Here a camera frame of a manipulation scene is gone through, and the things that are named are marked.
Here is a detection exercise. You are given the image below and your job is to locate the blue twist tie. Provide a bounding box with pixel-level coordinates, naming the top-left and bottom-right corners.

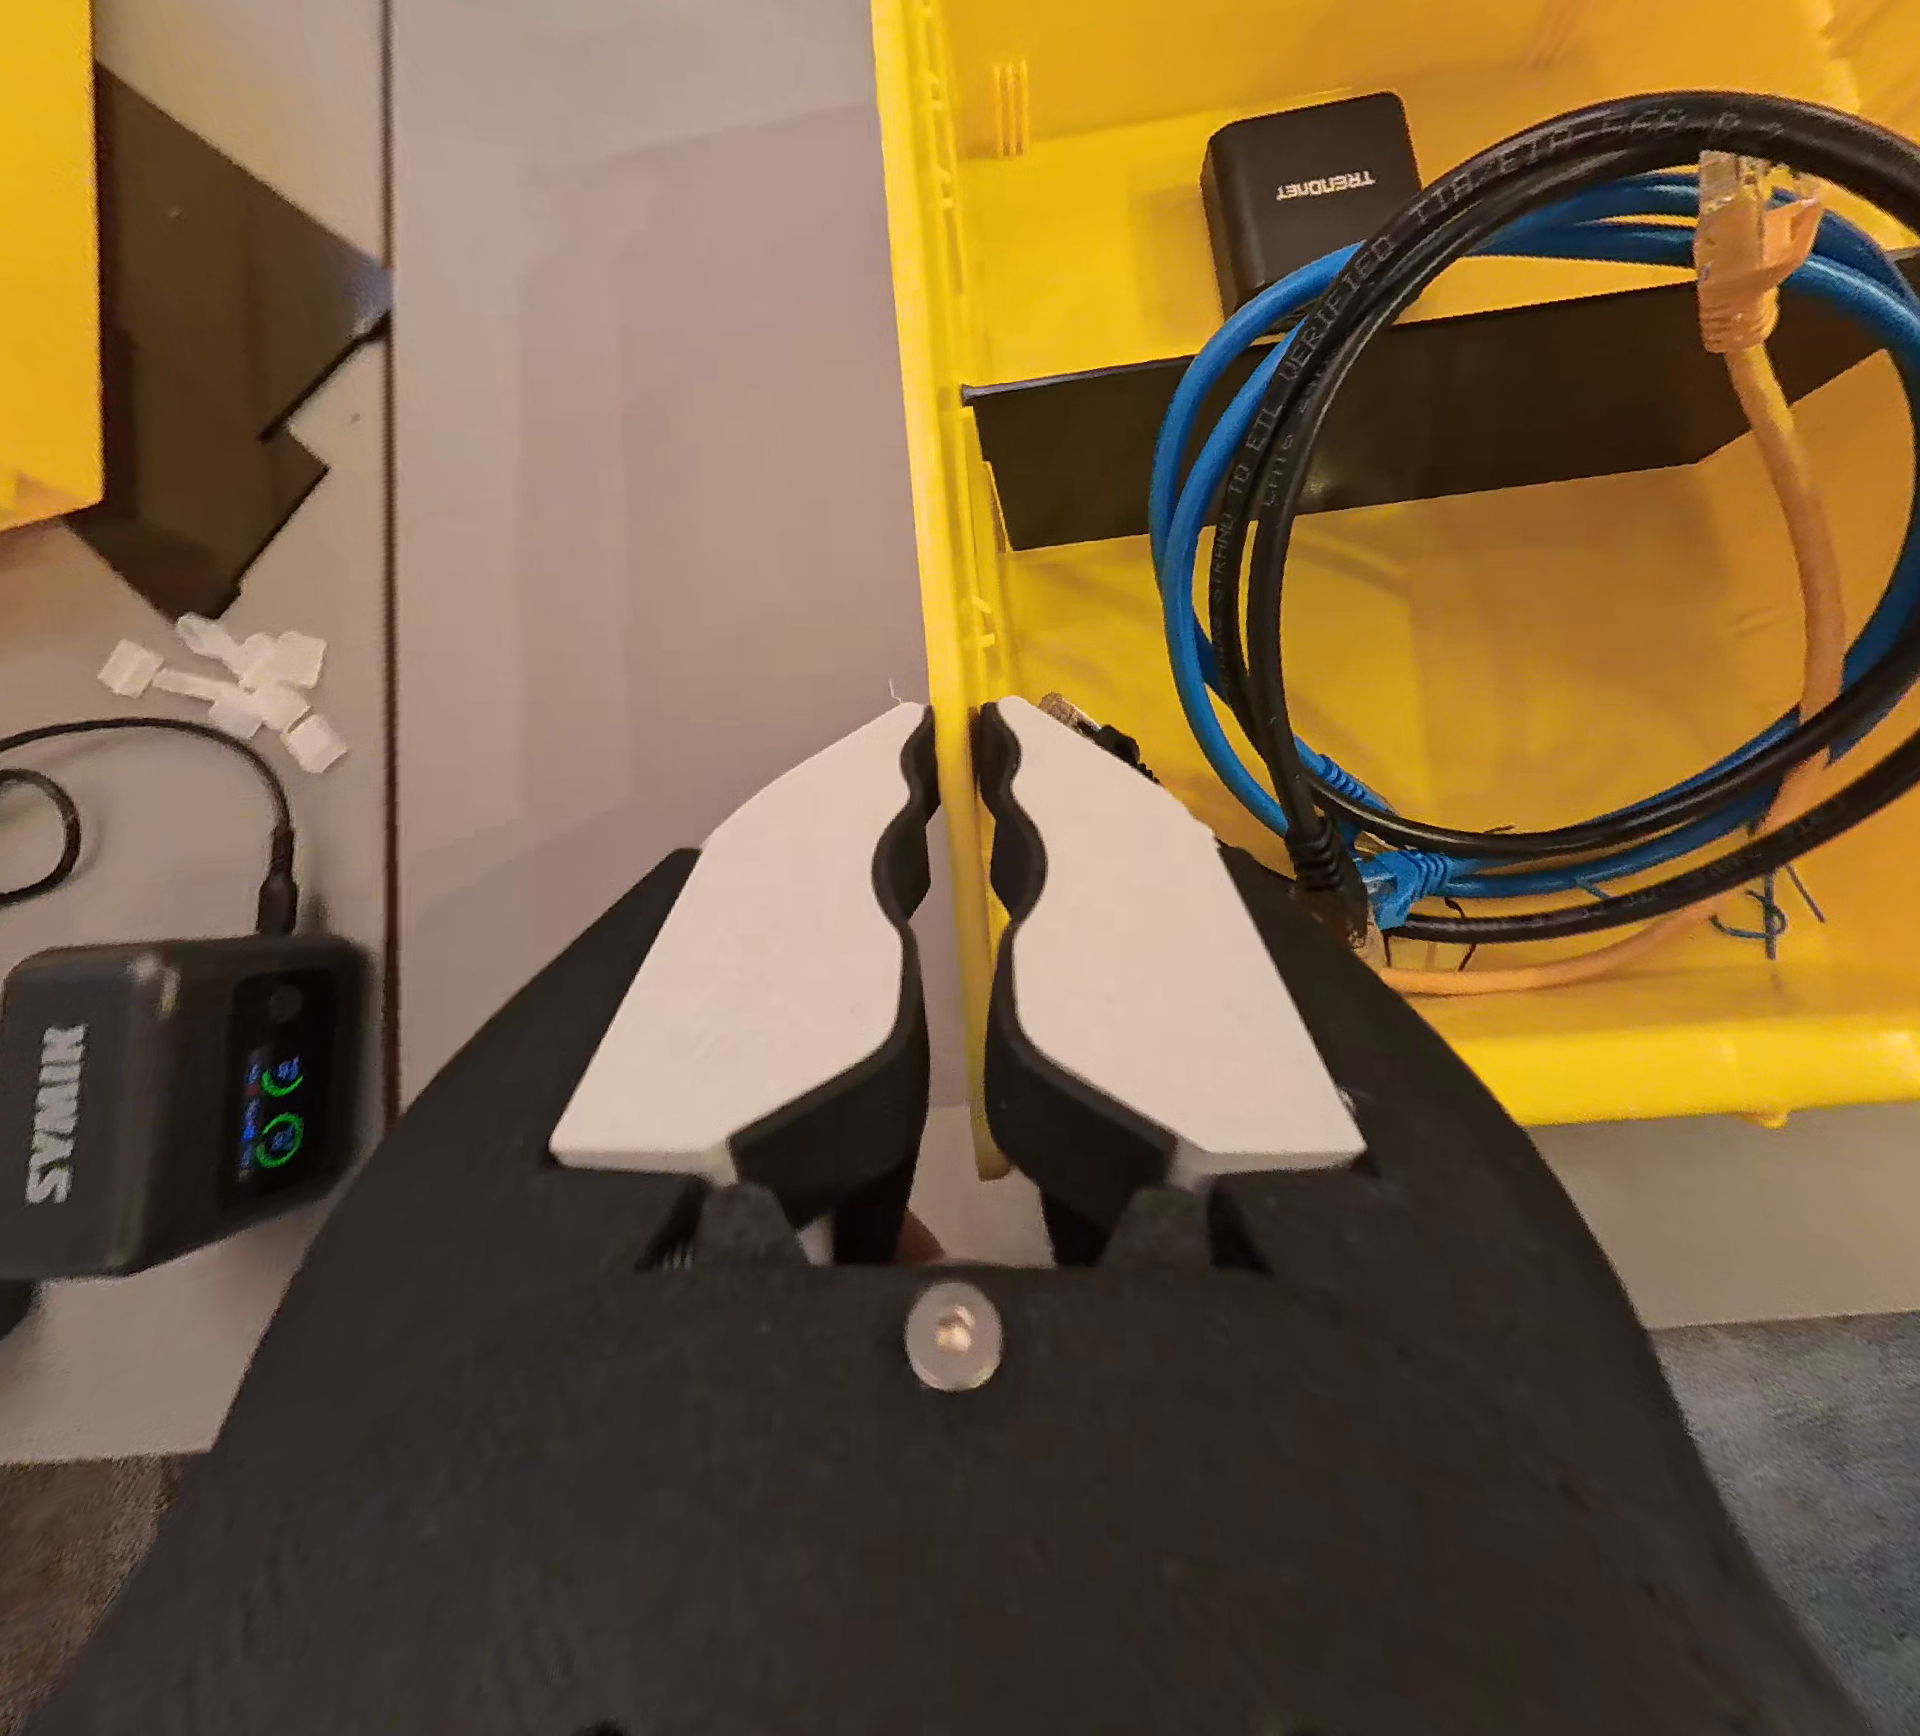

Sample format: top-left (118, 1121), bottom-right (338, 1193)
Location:
top-left (1716, 866), bottom-right (1836, 965)

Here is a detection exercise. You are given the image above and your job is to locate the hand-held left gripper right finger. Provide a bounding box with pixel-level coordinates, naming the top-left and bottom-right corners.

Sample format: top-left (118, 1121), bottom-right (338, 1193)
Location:
top-left (979, 693), bottom-right (1371, 1235)

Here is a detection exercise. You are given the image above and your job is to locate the orange ethernet cable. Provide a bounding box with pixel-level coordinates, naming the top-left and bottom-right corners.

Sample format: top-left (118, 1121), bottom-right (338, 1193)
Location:
top-left (1373, 151), bottom-right (1849, 995)

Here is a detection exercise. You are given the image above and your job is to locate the black battery pack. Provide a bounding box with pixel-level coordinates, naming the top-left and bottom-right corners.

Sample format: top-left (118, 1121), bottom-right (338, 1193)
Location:
top-left (0, 932), bottom-right (374, 1280)

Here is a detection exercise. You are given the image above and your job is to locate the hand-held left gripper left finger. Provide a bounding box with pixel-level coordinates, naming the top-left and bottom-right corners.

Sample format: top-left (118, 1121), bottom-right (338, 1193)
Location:
top-left (548, 700), bottom-right (937, 1228)

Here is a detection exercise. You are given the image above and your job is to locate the black ethernet cable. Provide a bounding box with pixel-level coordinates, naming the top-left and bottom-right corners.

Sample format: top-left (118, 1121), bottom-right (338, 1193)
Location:
top-left (1215, 91), bottom-right (1920, 965)

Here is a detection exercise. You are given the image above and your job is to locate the black network switch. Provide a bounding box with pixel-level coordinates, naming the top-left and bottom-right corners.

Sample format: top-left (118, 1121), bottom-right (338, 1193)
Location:
top-left (1200, 90), bottom-right (1424, 319)

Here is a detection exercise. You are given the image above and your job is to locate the blue ethernet cable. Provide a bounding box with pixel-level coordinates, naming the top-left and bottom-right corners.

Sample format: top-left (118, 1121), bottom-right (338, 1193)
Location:
top-left (1147, 171), bottom-right (1920, 936)

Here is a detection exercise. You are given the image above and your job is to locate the thin black power cable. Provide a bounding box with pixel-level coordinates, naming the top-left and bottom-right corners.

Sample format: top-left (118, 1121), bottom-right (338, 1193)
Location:
top-left (0, 719), bottom-right (303, 936)

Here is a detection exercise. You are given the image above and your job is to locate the pile of white plastic clips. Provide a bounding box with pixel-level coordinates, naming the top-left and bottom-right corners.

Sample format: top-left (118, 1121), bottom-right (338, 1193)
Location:
top-left (97, 614), bottom-right (351, 773)

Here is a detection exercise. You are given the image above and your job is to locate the black bin divider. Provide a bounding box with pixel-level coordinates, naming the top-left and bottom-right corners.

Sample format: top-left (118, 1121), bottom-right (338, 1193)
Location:
top-left (961, 249), bottom-right (1920, 554)
top-left (67, 62), bottom-right (397, 620)

